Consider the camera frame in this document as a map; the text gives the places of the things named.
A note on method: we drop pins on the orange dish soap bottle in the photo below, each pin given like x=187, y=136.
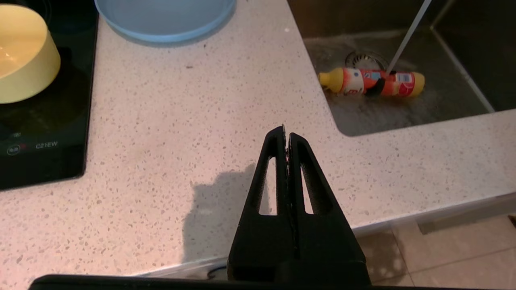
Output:
x=363, y=82

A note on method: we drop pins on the metal sink drain strainer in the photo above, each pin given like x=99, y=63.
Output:
x=363, y=59

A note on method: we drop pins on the blue-grey plate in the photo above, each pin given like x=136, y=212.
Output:
x=165, y=20

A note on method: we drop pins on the pale yellow bowl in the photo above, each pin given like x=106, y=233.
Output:
x=24, y=68

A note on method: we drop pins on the stainless steel sink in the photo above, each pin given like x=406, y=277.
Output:
x=463, y=48

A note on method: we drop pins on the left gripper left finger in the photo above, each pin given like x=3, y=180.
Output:
x=262, y=237

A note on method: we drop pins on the running water stream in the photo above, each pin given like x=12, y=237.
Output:
x=407, y=38

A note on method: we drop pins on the black induction cooktop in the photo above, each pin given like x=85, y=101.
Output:
x=48, y=141

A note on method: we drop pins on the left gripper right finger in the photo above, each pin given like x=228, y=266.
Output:
x=330, y=241

